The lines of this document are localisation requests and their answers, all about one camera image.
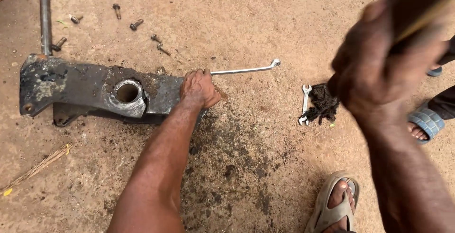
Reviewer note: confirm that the person's left hand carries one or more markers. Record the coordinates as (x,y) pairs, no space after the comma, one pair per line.
(198,90)

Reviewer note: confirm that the person's right hand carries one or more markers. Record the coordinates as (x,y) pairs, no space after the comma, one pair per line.
(384,66)

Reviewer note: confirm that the person's right fingers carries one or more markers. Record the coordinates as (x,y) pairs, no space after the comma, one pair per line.
(369,30)

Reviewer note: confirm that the blue ribbed sandal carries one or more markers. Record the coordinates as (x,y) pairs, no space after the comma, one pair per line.
(428,119)
(435,71)

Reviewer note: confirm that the black greasy rag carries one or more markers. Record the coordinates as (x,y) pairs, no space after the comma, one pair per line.
(323,103)

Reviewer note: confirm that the small silver open-end spanner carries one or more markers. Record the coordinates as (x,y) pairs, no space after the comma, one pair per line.
(305,101)

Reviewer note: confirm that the beige rubber sandal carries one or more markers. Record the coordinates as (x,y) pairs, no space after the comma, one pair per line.
(325,211)

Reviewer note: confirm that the rusty bolt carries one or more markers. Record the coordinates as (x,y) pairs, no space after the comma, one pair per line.
(163,49)
(156,38)
(76,19)
(116,11)
(136,24)
(59,44)

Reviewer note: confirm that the grey metal rod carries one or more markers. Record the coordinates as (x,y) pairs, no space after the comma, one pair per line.
(44,12)

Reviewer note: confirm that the dry palm leaf stalk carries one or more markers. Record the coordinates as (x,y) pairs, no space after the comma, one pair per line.
(39,165)

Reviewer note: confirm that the greasy black metal bracket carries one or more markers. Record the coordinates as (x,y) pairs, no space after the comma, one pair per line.
(81,83)

